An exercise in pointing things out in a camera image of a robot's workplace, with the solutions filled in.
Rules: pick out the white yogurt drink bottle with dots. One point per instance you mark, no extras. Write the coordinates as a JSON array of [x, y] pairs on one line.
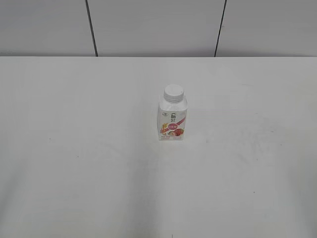
[[171, 119]]

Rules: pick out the white plastic bottle cap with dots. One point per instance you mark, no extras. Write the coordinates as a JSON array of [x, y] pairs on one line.
[[173, 93]]

